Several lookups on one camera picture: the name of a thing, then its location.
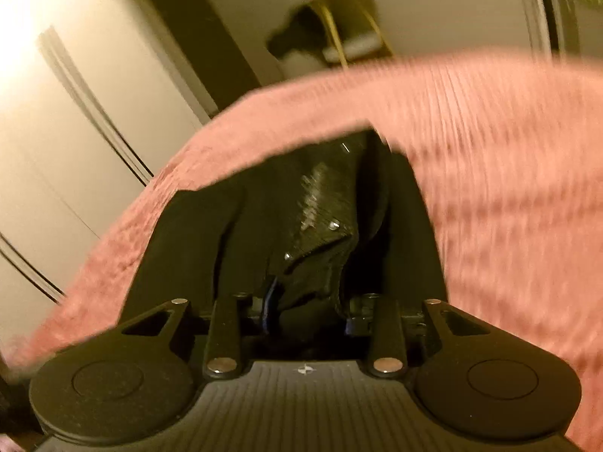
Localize white wardrobe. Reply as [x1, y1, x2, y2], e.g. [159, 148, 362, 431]
[0, 0, 222, 355]

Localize black pants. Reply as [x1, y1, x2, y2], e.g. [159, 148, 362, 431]
[115, 128, 449, 359]

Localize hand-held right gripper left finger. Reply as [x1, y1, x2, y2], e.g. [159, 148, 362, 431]
[120, 275, 283, 380]

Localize dark brown door panel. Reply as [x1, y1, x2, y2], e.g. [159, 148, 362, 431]
[140, 0, 284, 115]

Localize pink ribbed blanket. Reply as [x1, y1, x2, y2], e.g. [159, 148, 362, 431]
[0, 47, 603, 452]

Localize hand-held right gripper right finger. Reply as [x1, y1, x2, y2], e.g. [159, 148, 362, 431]
[337, 292, 484, 380]

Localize white tower appliance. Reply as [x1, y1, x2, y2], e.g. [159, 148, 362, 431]
[511, 0, 581, 65]

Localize dark clothing heap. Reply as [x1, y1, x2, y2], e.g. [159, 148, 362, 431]
[265, 5, 331, 63]

